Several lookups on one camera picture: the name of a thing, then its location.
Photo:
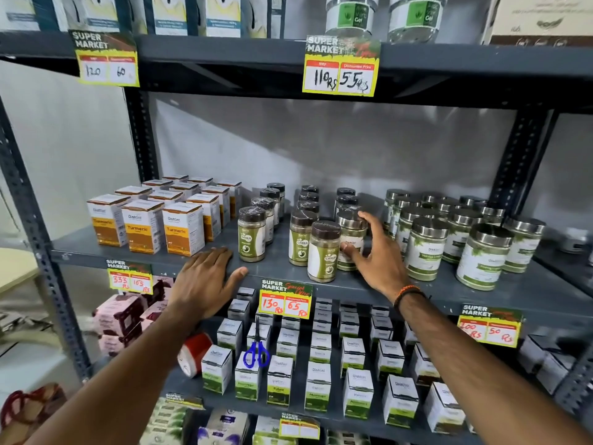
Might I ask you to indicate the yellow price tag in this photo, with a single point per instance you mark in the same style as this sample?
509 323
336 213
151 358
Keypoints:
286 301
107 64
490 329
129 280
299 428
341 71
185 401

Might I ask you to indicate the row of white blue boxes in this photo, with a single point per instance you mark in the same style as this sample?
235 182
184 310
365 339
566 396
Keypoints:
169 13

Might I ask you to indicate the stack of green white packets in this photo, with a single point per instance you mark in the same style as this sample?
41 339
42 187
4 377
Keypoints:
164 424

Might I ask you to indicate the clear gel jar green label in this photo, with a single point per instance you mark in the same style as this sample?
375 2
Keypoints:
417 18
352 16

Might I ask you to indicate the small white jar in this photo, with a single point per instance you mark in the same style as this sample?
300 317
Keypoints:
573 240

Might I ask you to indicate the pale yellow board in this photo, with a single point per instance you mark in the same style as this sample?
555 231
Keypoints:
14 269

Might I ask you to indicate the grey metal shelving rack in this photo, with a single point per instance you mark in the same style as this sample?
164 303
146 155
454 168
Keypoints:
556 265
231 60

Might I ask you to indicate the person's right thumb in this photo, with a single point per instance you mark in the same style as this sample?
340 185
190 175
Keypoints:
353 255

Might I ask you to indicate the person's left thumb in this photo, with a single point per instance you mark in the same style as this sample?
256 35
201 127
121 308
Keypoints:
235 278

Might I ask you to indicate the group of silver-lid green-label jars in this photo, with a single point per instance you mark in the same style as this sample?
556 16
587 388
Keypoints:
482 259

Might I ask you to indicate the green powder jar shiny lid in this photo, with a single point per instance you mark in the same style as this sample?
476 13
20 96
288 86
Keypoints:
350 221

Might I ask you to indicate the person's left forearm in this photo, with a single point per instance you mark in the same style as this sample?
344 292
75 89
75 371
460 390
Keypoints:
116 389

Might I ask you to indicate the stack of purple white packets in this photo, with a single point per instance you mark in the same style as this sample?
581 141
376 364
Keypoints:
222 428

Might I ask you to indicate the plain white box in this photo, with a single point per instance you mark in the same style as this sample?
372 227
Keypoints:
532 354
556 371

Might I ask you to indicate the person's right hand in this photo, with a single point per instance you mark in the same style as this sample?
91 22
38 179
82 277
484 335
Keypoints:
384 264

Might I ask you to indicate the group of brown-lid spice jars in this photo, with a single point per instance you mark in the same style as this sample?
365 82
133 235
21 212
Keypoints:
251 236

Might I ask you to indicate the group of white green boxes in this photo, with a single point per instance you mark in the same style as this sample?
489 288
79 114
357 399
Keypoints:
317 389

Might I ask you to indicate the beige cardboard carton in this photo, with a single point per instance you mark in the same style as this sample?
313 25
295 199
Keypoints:
537 18

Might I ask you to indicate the person's right forearm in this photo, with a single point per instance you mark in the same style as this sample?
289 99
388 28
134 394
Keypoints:
463 366

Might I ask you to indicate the person's left hand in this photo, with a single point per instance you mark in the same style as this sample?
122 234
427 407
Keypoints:
199 287

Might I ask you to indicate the pile of pink boxes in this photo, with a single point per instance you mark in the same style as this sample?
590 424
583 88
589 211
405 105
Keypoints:
116 315

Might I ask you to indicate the group of white orange boxes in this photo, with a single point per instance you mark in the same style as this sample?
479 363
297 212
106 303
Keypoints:
143 227

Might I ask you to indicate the red tape roll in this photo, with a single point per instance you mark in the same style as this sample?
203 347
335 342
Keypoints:
197 349

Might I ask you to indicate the red patterned bag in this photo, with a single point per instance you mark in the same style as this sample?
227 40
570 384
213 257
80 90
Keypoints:
28 412

